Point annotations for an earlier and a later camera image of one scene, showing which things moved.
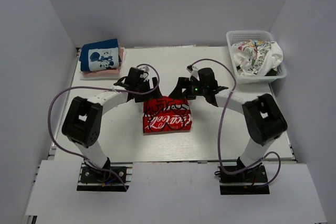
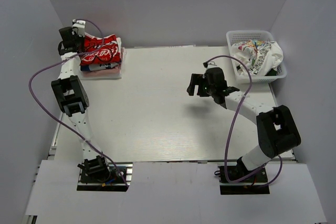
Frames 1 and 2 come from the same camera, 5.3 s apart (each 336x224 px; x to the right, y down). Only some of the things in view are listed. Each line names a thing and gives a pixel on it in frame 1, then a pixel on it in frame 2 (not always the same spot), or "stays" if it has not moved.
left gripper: [156, 93] to [82, 39]
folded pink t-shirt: [107, 73] stays
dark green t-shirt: [272, 72] stays
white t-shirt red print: [166, 114] to [100, 50]
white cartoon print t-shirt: [255, 57] stays
